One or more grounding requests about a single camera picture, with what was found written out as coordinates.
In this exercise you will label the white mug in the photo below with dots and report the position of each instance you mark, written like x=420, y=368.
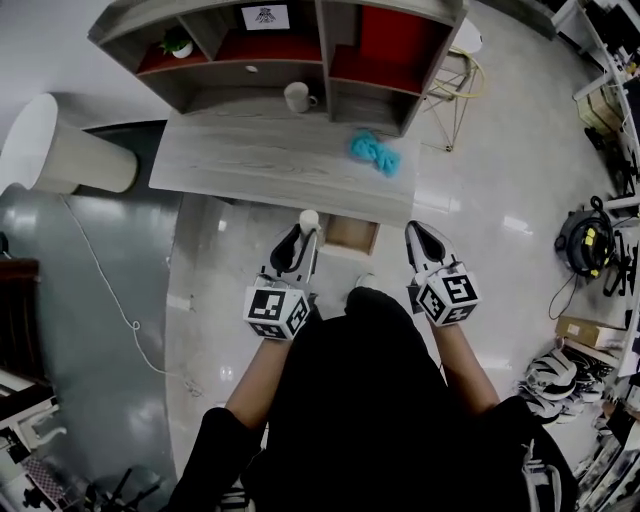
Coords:
x=298, y=97

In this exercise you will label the dark wooden chair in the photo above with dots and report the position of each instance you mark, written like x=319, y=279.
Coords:
x=17, y=310

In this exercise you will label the person's black clothing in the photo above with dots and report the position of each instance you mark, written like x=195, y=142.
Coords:
x=365, y=410

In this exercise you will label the blue fluffy cloth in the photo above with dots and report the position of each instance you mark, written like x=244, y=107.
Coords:
x=375, y=152

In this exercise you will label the person's left forearm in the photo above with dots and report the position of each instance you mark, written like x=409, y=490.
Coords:
x=255, y=385

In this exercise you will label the white office desk row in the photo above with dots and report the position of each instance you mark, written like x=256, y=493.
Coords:
x=600, y=50

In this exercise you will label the flat cardboard box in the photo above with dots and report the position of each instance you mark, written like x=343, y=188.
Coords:
x=585, y=332

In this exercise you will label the white-topped beige round stand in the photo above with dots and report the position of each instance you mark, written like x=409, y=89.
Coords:
x=75, y=155

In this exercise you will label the small white round object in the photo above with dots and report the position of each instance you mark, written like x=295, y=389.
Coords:
x=309, y=219

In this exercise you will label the pile of white headsets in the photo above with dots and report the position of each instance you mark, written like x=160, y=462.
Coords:
x=555, y=380

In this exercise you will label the black yellow vacuum cleaner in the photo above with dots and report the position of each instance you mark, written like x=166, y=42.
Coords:
x=587, y=240

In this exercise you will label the wooden drawer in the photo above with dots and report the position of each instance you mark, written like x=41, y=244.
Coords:
x=350, y=232

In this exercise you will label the black picture frame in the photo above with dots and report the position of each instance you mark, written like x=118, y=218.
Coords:
x=265, y=16

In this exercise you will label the person's right forearm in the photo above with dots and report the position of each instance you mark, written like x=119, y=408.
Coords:
x=467, y=370

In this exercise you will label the grey desk shelf hutch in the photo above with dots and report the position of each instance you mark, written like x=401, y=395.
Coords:
x=250, y=85

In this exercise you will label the grey wooden desk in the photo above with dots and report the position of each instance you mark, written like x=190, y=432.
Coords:
x=250, y=160

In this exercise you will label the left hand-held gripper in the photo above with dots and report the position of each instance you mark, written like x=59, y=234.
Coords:
x=275, y=310

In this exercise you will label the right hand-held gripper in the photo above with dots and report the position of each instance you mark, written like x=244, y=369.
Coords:
x=445, y=297

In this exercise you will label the black office chair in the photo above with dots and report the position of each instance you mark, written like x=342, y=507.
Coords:
x=620, y=262

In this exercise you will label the small potted plant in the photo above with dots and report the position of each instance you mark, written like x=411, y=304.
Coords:
x=177, y=45

